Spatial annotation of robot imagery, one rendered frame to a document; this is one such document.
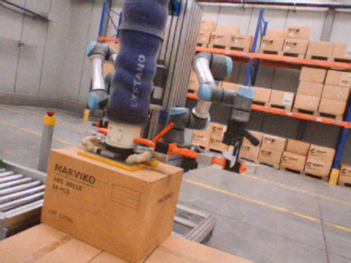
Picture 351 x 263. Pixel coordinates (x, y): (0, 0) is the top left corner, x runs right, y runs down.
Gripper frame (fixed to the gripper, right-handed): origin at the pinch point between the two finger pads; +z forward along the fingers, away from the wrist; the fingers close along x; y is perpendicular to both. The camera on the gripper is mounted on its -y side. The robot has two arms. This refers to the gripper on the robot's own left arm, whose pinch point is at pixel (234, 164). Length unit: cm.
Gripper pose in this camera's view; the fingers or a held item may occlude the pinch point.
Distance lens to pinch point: 136.3
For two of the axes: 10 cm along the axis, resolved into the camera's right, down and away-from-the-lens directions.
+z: -1.9, 9.7, 1.2
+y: -9.0, -2.2, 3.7
